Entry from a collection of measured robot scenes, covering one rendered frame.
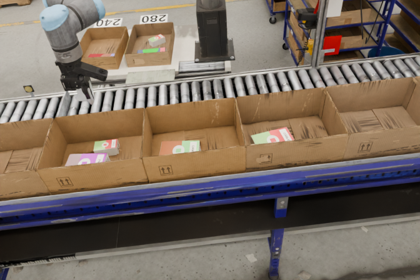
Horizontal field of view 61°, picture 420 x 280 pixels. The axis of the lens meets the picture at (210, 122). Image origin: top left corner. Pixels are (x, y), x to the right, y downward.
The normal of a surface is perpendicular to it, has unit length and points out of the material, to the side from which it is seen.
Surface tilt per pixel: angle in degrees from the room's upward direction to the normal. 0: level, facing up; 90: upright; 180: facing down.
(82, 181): 91
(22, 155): 0
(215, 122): 89
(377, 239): 0
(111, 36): 88
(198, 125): 89
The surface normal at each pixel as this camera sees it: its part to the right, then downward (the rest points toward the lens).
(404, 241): -0.07, -0.72
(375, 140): 0.08, 0.68
